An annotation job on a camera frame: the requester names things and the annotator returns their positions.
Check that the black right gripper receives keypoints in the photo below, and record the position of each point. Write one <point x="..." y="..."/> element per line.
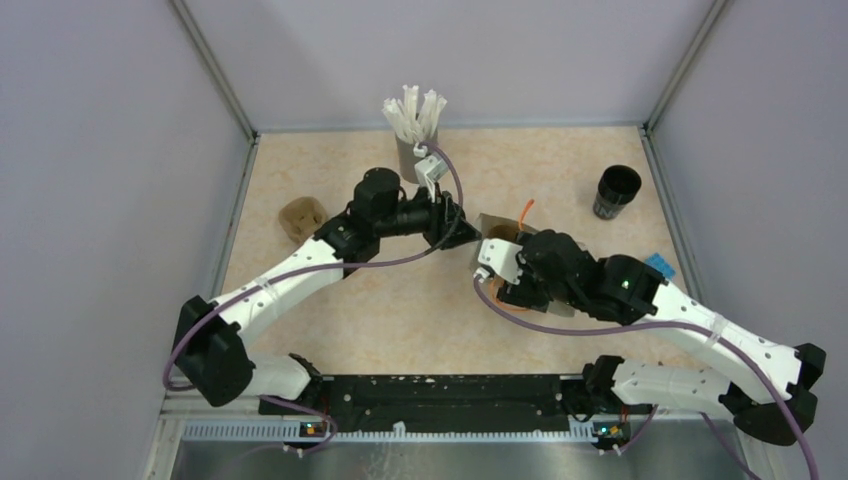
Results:
<point x="522" y="294"/>

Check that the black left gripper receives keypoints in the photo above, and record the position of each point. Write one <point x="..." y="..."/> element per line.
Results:
<point x="444" y="221"/>

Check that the teddy bear paper bag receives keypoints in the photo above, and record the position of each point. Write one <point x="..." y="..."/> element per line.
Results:
<point x="515" y="230"/>

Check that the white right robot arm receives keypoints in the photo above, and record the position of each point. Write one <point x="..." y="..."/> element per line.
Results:
<point x="763" y="387"/>

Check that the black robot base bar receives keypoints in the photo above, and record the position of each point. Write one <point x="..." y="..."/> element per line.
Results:
<point x="522" y="403"/>

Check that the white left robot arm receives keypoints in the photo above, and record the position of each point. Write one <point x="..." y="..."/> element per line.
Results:
<point x="211" y="338"/>

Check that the blue toy brick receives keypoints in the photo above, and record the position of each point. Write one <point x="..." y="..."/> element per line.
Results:
<point x="662" y="265"/>

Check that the white wrapped straws bundle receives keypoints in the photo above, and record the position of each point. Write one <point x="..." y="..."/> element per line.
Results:
<point x="415" y="116"/>

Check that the black paper cup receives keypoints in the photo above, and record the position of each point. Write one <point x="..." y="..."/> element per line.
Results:
<point x="617" y="187"/>

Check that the brown pulp cup carrier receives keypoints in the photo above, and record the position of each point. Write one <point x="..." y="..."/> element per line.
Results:
<point x="302" y="217"/>

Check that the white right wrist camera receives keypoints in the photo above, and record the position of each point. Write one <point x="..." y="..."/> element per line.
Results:
<point x="499" y="257"/>

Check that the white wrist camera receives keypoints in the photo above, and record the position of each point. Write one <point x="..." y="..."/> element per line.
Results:
<point x="499" y="257"/>
<point x="429" y="168"/>

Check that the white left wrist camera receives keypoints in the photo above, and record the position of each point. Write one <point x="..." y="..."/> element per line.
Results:
<point x="429" y="168"/>

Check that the aluminium frame rail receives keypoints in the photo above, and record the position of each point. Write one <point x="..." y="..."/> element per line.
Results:
<point x="198" y="184"/>

